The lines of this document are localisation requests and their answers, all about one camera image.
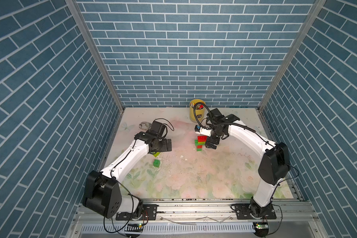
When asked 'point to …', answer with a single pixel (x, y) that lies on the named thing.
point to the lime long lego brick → (157, 153)
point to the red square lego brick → (199, 147)
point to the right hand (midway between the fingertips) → (210, 138)
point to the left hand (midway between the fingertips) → (167, 147)
